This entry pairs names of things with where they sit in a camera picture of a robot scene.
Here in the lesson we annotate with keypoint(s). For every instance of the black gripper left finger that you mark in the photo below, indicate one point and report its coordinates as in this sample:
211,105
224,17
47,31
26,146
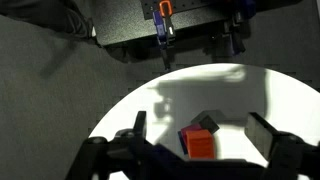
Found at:
140,123

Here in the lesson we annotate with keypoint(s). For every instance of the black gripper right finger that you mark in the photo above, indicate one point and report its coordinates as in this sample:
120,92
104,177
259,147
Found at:
260,133

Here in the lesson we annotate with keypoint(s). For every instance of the orange block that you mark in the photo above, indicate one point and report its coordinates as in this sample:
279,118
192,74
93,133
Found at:
200,145

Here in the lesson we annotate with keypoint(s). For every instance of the blue block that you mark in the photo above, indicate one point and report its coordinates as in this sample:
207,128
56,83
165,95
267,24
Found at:
182,144

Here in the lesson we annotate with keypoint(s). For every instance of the magenta block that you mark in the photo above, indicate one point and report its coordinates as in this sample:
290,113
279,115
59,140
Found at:
191,127

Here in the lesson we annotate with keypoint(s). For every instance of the grey block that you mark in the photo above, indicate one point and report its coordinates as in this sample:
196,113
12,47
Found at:
208,122

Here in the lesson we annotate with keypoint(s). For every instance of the purple black clamp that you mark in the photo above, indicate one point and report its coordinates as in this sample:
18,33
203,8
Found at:
238,36
160,26

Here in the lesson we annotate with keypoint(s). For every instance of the blue and red clamps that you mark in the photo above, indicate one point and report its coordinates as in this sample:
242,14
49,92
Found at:
126,23

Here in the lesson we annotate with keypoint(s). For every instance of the black fabric bundle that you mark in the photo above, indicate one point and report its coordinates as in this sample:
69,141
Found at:
50,13

